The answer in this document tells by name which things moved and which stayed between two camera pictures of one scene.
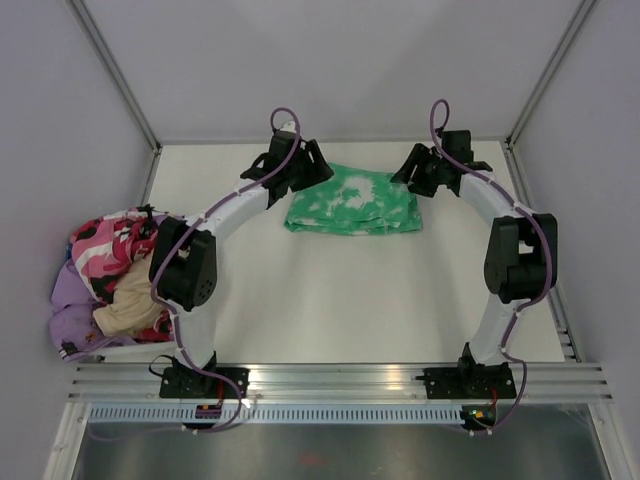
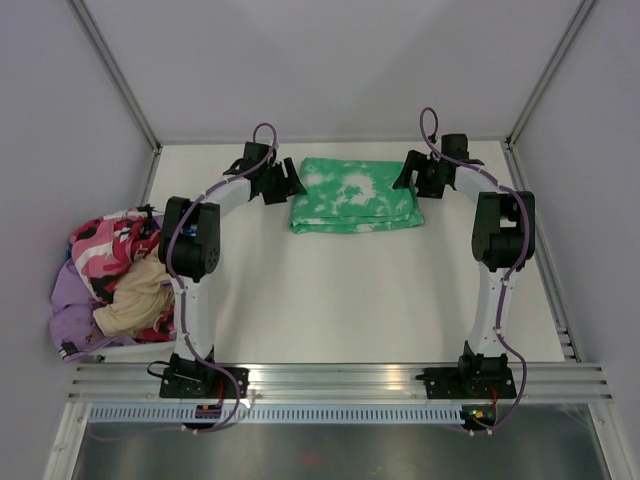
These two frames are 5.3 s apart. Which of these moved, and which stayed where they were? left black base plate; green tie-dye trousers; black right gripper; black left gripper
Moved: black left gripper
Stayed: black right gripper; left black base plate; green tie-dye trousers
